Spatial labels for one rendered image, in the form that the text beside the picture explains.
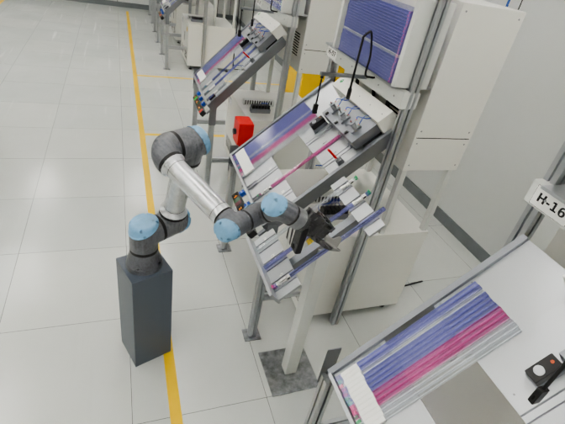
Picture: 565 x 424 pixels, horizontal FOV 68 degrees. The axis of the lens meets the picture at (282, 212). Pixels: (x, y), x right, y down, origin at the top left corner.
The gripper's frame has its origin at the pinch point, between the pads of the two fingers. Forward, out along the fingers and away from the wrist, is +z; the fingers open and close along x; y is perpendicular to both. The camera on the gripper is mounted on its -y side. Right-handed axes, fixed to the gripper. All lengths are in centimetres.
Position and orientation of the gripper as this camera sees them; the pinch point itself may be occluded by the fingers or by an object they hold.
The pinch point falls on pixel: (332, 245)
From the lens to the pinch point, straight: 154.5
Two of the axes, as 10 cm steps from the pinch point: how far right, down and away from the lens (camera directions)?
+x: -3.3, -5.8, 7.5
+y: 6.5, -7.1, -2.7
